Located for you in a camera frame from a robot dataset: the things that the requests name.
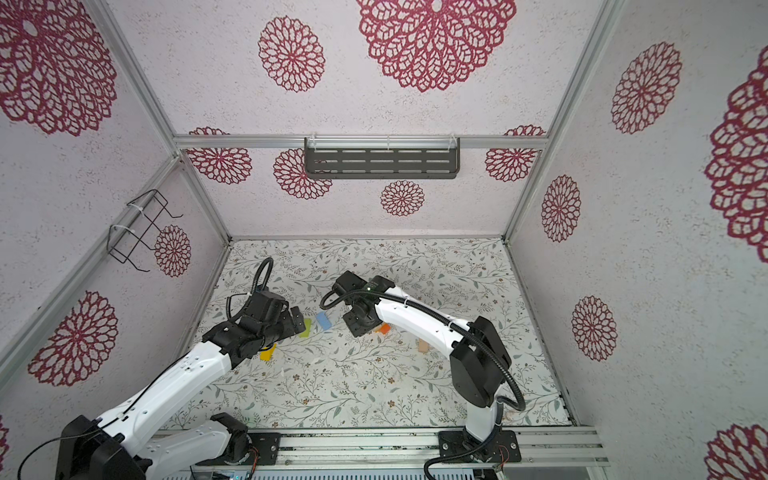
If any green wood block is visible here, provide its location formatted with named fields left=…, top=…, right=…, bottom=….
left=299, top=318, right=312, bottom=338

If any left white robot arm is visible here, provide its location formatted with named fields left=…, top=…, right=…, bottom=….
left=55, top=291, right=306, bottom=479

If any yellow wood block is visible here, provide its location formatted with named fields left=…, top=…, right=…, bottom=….
left=259, top=344, right=277, bottom=362

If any blue wood block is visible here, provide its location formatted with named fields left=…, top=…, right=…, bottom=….
left=316, top=312, right=332, bottom=331

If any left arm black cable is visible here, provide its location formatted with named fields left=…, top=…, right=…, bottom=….
left=16, top=257, right=275, bottom=480

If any dark grey wall shelf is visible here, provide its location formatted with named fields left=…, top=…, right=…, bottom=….
left=304, top=137, right=461, bottom=180

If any black wire wall basket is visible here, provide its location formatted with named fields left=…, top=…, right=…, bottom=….
left=105, top=188, right=183, bottom=273

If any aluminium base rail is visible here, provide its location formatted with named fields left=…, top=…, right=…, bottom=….
left=161, top=425, right=610, bottom=472

